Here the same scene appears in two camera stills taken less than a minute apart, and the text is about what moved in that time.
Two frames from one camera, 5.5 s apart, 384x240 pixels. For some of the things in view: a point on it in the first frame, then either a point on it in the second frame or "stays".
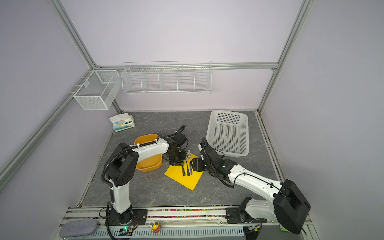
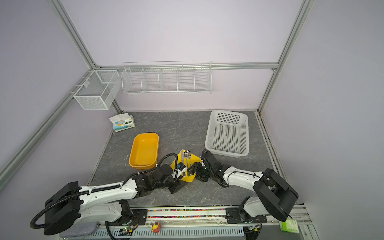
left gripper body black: x=177 y=158 to x=173 y=186
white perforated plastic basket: x=228 y=132 stays
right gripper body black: x=202 y=165 to x=202 y=172
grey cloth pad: x=78 y=228 stays
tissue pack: x=122 y=122 stays
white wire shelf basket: x=177 y=77 stays
